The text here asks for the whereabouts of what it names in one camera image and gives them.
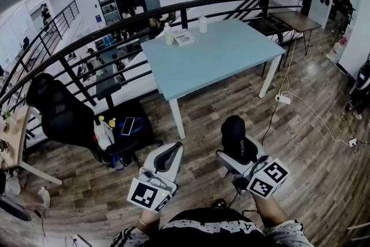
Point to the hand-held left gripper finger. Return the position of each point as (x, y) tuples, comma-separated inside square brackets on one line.
[(178, 159), (150, 157)]

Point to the black smartphone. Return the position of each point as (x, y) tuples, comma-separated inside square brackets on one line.
[(127, 126)]

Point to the person's left forearm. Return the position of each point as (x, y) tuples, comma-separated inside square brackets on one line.
[(148, 219)]

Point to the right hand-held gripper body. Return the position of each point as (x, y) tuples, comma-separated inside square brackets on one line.
[(269, 179)]

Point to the brown wooden side table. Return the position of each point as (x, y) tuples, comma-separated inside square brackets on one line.
[(297, 21)]

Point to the person's black shoe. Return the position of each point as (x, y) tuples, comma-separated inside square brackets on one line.
[(219, 204)]

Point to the black fan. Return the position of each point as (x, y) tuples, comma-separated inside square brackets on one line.
[(13, 209)]

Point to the blue wall sign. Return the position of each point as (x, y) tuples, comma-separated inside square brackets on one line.
[(98, 18)]

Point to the small white adapter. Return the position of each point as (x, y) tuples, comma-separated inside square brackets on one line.
[(353, 142)]

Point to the pale green drink bottle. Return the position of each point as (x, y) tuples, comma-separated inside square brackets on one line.
[(169, 36)]

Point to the white bag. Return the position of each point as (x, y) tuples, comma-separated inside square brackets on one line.
[(103, 134)]

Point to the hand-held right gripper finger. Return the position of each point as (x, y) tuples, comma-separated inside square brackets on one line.
[(231, 165), (258, 150)]

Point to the small yellow ball charm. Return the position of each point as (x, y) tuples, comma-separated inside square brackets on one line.
[(101, 118)]

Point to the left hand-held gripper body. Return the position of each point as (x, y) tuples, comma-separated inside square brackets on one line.
[(144, 196)]

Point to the person's black and white top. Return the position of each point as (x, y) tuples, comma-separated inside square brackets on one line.
[(208, 231)]

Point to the white water bottle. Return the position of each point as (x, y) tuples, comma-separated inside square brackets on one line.
[(203, 26)]

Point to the white power strip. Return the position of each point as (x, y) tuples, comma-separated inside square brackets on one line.
[(284, 99)]

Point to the black curved railing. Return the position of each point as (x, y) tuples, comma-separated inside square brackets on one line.
[(184, 18)]

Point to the light blue table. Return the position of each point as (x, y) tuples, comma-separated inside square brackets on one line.
[(208, 58)]

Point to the white container with red label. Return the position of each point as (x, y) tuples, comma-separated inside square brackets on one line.
[(336, 50)]

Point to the newspaper print box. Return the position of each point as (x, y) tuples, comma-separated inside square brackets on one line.
[(185, 39)]

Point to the light wooden desk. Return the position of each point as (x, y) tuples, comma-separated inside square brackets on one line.
[(17, 139)]

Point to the black office chair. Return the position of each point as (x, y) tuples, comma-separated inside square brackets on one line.
[(57, 112)]

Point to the person's right forearm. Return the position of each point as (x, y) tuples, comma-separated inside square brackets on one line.
[(269, 211)]

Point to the long black side railing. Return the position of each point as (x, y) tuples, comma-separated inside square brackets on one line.
[(62, 18)]

